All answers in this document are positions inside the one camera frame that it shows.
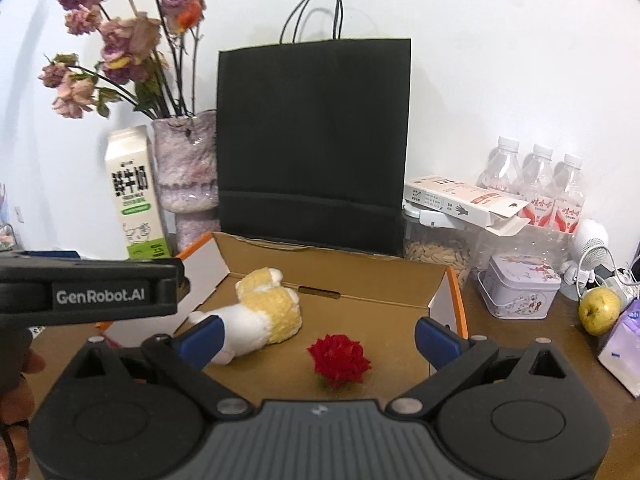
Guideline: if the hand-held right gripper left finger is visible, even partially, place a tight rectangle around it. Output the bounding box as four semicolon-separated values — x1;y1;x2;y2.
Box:
70;316;253;421

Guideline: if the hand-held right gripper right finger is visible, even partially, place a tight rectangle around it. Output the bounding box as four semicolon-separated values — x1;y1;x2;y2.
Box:
385;316;571;418

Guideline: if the orange cardboard box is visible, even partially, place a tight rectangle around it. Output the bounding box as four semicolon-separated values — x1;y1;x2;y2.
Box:
97;231;469;376

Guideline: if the person's left hand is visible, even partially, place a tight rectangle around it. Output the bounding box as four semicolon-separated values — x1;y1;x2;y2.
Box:
0;349;47;480

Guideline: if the yellow and white plush toy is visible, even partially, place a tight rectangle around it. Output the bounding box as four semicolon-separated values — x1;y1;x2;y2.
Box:
187;267;304;366

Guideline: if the clear jar of seeds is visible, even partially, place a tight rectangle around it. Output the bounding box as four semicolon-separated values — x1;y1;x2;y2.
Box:
402;205;482;288

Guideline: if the printed tin box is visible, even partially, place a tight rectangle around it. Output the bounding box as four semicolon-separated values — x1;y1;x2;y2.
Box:
477;254;562;320

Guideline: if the red flower ornament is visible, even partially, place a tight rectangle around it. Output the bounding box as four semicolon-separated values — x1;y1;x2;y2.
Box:
306;334;373;390

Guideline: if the white and green milk carton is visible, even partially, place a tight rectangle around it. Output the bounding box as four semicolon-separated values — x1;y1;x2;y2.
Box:
104;125;171;261

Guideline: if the white open carton box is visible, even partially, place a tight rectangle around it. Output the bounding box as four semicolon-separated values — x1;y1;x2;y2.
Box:
404;175;531;237

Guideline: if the pink speckled vase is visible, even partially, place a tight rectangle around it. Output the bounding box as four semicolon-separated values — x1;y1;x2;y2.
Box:
151;109;221;255

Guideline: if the green apple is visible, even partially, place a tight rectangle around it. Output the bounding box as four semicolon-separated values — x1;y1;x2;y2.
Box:
579;287;622;336

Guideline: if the small white desk fan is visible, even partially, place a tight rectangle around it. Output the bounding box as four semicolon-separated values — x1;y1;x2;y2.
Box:
559;218;612;301

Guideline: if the purple tissue pack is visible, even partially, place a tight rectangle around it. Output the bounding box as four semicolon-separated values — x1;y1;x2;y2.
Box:
597;299;640;400

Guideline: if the clear water bottle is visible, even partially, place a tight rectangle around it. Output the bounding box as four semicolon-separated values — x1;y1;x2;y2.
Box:
475;136;522;197
549;154;587;236
519;144;555;233

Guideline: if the black paper bag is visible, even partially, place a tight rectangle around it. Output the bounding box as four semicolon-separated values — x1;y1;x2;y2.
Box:
216;0;413;261

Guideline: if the dried pink roses bouquet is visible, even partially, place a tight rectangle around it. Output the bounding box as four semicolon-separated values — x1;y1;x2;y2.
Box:
39;0;207;120

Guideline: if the white cable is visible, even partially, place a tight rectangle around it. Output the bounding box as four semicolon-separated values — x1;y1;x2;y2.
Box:
575;245;640;306

